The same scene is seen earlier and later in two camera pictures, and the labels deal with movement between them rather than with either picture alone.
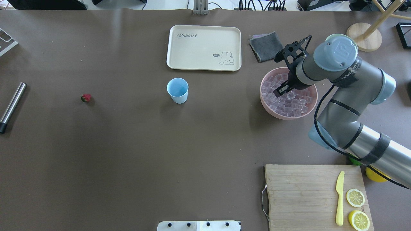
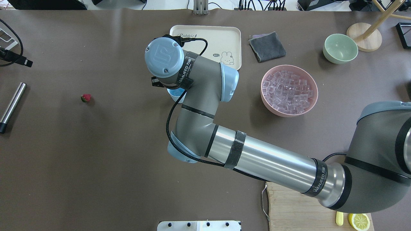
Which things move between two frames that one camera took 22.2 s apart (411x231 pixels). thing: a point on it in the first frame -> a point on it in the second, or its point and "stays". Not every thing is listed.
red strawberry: (85, 98) stays
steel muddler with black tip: (8, 113) stays
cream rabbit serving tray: (204, 47) stays
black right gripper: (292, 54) -> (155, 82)
